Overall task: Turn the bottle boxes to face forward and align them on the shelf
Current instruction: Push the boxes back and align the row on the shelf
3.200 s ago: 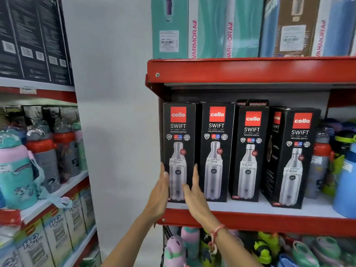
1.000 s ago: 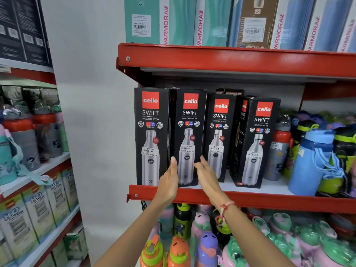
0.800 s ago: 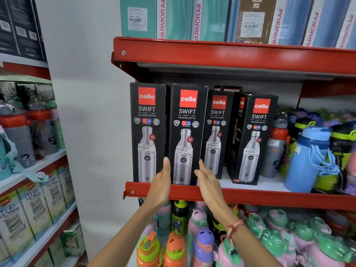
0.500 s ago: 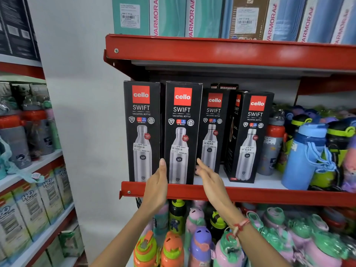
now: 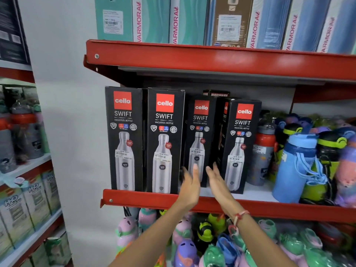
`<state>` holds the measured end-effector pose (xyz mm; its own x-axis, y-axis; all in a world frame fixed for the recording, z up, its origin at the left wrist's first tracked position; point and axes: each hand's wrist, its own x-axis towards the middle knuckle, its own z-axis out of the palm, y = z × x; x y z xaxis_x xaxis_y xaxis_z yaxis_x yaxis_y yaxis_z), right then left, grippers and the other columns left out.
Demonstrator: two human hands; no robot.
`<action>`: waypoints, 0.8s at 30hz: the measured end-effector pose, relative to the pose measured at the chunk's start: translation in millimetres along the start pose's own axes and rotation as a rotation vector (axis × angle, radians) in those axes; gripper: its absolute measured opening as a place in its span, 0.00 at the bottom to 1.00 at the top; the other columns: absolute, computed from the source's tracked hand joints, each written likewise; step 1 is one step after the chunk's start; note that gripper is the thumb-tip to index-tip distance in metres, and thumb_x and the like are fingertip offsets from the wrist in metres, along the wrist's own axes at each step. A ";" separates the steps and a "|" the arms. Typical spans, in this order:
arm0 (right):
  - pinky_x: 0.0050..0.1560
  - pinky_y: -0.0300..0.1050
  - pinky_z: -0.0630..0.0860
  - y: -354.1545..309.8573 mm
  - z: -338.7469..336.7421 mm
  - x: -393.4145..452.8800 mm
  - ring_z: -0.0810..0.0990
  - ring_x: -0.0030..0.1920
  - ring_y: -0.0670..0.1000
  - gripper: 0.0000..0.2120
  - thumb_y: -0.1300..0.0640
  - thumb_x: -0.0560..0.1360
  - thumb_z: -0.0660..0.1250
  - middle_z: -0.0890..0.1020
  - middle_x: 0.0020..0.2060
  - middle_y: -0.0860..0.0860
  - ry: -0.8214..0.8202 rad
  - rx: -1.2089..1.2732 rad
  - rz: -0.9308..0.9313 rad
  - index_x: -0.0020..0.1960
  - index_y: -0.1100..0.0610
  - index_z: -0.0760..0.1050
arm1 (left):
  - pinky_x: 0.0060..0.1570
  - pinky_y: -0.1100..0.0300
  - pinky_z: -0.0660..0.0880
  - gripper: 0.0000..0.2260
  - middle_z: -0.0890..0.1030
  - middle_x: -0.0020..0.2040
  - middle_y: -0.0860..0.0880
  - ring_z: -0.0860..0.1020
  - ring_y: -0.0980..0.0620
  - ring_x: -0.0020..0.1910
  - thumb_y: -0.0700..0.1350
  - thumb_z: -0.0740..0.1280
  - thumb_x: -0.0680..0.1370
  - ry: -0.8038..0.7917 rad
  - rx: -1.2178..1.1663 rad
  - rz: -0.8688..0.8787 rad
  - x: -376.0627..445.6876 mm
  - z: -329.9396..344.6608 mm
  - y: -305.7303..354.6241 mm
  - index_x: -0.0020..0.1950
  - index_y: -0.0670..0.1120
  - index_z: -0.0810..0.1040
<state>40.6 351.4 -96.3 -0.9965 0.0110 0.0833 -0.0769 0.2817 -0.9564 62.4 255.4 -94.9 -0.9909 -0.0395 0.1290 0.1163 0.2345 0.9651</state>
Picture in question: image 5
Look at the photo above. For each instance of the person's left hand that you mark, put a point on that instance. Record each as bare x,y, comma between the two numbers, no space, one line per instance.
191,189

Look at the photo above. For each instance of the person's right hand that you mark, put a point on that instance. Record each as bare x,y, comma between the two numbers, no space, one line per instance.
221,191

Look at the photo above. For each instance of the person's left fingers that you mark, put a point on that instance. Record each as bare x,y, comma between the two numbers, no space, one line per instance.
193,173

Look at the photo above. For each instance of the person's right fingers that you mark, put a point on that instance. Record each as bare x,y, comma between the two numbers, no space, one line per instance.
213,172

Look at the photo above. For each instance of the person's left forearm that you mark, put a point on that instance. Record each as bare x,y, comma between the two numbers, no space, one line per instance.
154,239

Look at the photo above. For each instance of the person's right forearm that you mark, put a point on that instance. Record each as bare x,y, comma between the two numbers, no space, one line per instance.
258,241

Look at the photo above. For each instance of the small black bottle box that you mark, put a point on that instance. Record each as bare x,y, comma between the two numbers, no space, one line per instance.
240,141
200,127

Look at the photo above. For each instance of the tall black bottle box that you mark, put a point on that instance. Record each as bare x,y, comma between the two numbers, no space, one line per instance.
165,141
123,136

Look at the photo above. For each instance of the grey bottle with red lid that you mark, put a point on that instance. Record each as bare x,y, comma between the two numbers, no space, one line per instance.
262,152

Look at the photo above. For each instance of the red metal shelf board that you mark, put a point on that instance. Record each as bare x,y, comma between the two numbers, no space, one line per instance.
222,61
278,209

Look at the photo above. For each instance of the black box with red label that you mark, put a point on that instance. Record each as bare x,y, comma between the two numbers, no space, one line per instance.
217,93

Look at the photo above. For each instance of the row of colourful kids bottles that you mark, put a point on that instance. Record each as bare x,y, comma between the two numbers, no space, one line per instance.
300,122

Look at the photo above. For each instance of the pile of colourful animal bottles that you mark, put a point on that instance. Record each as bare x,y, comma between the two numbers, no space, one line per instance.
292,244

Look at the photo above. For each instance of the black and green bottle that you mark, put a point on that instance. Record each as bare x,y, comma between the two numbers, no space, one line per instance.
329,147

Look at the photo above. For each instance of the purple pink bottle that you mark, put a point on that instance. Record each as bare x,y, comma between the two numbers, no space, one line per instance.
347,175

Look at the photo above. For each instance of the narrow blue box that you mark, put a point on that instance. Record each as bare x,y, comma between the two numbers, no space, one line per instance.
209,22

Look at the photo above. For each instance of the brown box with white sticker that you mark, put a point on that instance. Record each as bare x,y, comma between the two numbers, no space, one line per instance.
230,22

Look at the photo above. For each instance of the teal bottle box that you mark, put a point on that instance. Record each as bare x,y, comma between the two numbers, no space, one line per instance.
190,20
154,19

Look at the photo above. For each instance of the group of green wrapped boxes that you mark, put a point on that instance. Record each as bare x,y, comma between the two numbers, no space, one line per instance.
55,248

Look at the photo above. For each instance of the blue bottle box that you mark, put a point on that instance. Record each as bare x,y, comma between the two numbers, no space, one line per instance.
269,23
306,24
340,27

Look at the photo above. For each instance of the white side shelf rack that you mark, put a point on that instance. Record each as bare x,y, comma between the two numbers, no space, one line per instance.
30,164

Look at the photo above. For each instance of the row of white green boxes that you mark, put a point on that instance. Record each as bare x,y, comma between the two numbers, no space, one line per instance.
30,202

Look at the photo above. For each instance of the teal box with white sticker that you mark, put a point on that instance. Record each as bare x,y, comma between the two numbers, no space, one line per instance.
114,19

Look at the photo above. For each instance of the group of wrapped grey bottles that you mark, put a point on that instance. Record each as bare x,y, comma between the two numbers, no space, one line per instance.
25,130

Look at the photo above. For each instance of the dark printed box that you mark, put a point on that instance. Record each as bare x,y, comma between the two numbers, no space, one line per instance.
12,30

